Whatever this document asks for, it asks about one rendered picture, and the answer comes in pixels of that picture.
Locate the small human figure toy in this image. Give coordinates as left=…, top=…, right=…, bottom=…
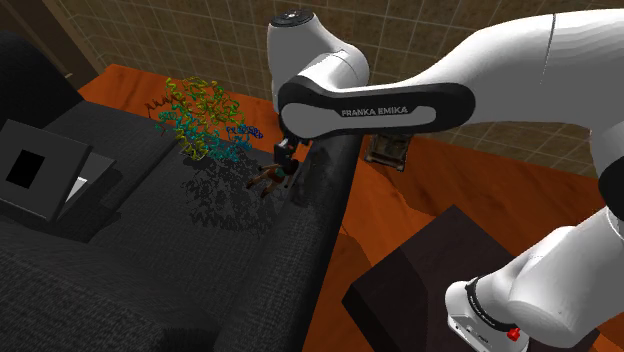
left=245, top=159, right=300, bottom=199

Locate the multicoloured ribbon tangle model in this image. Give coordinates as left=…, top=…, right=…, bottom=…
left=145, top=75, right=265, bottom=164

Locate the small brown wooden object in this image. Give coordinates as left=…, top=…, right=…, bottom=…
left=364, top=133, right=414, bottom=172

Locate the dark grey sofa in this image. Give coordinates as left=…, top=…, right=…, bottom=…
left=0, top=30, right=364, bottom=352

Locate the dark robot stand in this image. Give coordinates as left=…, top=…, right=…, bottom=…
left=341, top=204, right=602, bottom=352

